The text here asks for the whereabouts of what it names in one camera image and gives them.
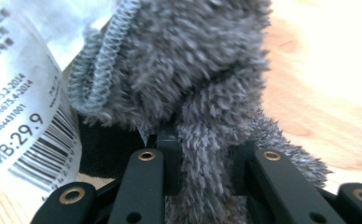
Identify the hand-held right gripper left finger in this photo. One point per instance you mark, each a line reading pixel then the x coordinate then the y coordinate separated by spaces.
pixel 169 168

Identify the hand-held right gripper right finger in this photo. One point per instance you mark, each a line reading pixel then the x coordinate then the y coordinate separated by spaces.
pixel 243 174

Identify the grey fluffy cloth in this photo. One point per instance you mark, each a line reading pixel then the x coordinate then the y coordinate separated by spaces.
pixel 185 62

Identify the black and white panda plush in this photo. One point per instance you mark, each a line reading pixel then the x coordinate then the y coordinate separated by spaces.
pixel 30 109

